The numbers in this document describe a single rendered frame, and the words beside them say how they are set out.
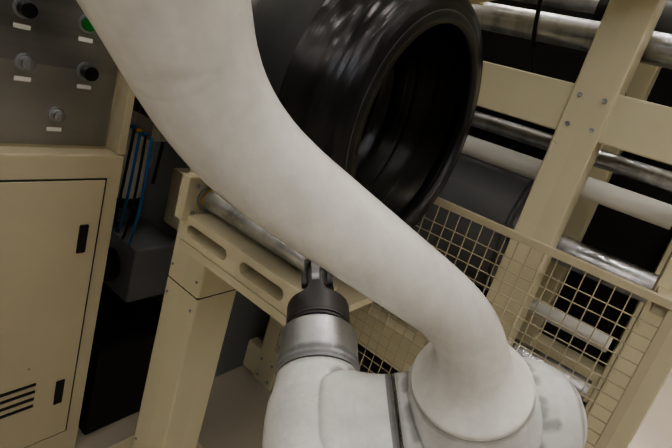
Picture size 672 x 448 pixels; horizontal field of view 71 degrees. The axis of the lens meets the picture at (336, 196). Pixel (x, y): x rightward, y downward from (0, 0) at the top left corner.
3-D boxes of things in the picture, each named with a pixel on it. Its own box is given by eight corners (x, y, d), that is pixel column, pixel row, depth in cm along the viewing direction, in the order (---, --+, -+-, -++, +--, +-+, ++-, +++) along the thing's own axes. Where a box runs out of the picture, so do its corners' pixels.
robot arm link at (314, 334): (280, 402, 53) (283, 355, 58) (361, 397, 53) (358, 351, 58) (269, 356, 48) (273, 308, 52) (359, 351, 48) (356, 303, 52)
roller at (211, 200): (218, 187, 103) (213, 206, 104) (202, 187, 100) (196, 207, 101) (340, 260, 85) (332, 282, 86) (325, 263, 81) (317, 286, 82)
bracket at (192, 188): (173, 216, 100) (182, 172, 97) (297, 204, 132) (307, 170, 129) (182, 222, 98) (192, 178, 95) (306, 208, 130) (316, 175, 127)
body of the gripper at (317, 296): (281, 311, 52) (285, 251, 59) (290, 355, 58) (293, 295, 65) (348, 308, 52) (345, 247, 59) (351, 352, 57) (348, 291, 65)
